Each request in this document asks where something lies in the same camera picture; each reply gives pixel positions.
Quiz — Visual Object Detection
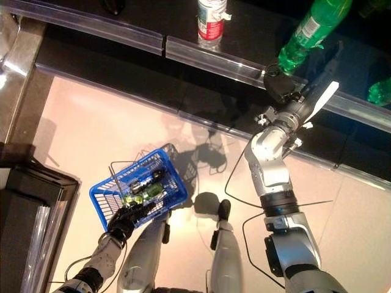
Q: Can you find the black glossy display counter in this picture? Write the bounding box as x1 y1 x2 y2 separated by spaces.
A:
0 143 82 293

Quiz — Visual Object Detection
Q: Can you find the black shelf board clear rail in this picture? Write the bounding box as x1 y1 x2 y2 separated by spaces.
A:
35 24 391 192
0 0 391 135

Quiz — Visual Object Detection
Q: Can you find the green Sprite bottle yellow cap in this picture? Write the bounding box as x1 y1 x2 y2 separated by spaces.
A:
366 76 391 107
121 185 164 206
277 0 354 76

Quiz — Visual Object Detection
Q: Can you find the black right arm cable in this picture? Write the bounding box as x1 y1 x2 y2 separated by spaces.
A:
224 146 287 289

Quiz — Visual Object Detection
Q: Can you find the silver right robot leg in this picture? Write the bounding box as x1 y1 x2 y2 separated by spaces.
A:
209 198 245 293

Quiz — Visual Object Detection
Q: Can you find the dark stone plinth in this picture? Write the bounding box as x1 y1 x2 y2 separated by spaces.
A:
0 16 55 144

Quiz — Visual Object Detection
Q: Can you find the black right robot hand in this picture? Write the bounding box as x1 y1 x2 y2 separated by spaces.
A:
263 65 302 104

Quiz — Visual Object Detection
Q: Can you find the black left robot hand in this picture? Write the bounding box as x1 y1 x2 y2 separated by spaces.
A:
106 201 157 242

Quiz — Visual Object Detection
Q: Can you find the blue plastic shopping basket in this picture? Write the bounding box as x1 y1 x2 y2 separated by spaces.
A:
89 143 189 230

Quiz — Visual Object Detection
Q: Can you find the white wrist tag strip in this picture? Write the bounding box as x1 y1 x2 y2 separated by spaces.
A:
304 81 340 131

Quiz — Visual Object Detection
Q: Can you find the small Pepsi cola bottle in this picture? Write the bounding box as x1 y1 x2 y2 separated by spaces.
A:
130 169 168 192

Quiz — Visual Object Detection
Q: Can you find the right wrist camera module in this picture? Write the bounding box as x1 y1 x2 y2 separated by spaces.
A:
254 105 278 126

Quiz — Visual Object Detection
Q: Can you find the clear water bottle red cap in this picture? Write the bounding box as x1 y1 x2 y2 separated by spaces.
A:
197 0 232 43

